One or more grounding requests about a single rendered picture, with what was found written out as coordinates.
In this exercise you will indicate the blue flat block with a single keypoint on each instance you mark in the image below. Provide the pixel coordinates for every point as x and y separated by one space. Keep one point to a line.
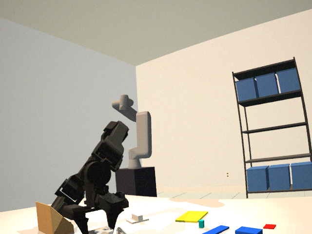
248 230

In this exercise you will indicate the red flat plate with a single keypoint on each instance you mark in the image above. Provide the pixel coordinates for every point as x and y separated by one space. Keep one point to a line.
269 226

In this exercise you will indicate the blue flat bar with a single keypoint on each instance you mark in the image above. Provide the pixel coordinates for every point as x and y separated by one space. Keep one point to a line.
217 230

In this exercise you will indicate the teal cylinder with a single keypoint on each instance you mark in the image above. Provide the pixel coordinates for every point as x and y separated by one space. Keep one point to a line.
201 223

